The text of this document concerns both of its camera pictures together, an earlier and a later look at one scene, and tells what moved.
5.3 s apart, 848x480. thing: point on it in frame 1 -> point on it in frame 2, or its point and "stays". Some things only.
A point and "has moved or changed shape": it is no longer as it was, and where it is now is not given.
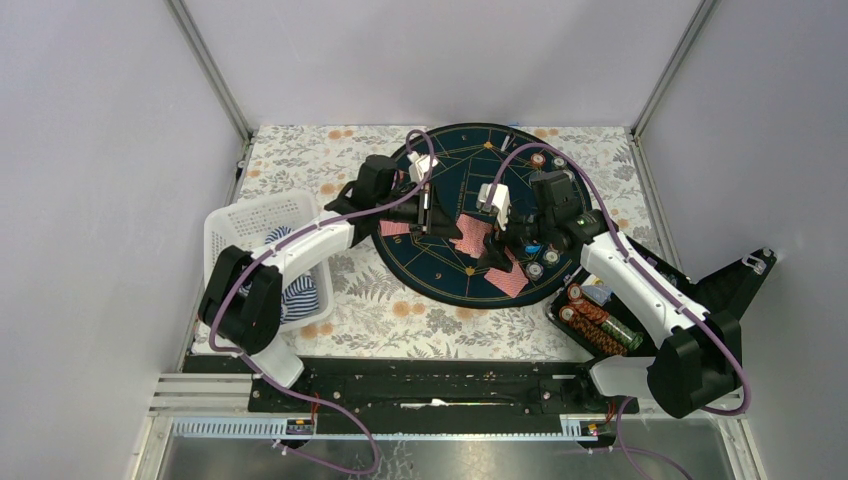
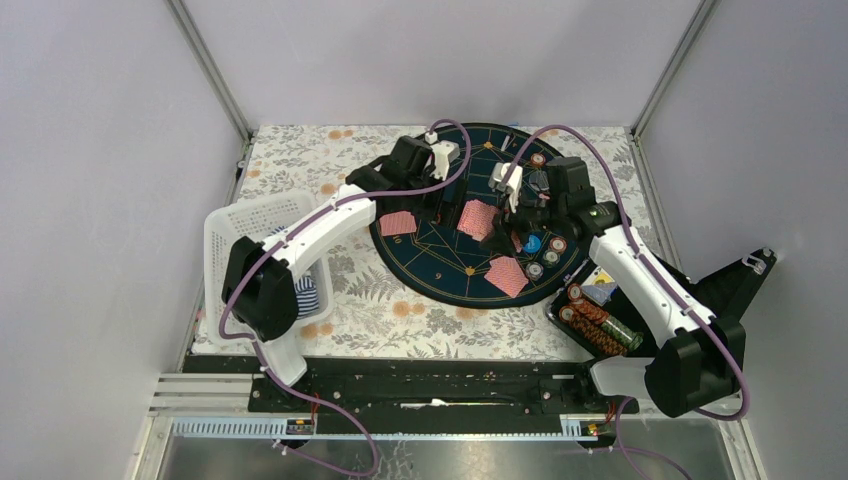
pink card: (474, 231) has moved or changed shape
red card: (510, 283) stays
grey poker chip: (551, 258) stays
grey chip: (534, 270) stays
